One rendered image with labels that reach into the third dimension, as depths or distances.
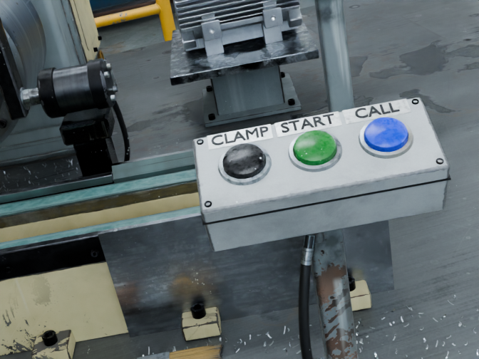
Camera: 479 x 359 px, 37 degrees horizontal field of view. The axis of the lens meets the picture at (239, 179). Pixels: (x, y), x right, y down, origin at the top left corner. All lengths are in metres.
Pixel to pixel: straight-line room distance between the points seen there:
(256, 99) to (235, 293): 0.55
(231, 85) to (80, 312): 0.58
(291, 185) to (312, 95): 0.82
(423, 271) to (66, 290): 0.38
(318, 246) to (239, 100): 0.73
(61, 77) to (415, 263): 0.46
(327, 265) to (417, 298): 0.24
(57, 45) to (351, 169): 0.78
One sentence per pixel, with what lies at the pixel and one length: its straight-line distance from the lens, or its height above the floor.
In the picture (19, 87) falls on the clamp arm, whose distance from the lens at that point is 0.91.
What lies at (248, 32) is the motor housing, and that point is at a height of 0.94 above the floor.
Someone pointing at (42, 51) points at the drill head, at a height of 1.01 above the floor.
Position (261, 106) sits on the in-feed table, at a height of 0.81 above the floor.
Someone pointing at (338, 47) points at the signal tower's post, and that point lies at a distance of 1.05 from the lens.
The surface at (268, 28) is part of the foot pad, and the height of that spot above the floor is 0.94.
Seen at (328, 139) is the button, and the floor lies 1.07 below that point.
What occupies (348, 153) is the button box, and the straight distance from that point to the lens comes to 0.51.
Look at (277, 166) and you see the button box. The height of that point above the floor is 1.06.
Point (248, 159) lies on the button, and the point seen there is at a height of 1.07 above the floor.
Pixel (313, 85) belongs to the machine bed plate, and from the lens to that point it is 1.35.
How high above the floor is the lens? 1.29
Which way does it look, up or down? 28 degrees down
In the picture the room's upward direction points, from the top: 11 degrees counter-clockwise
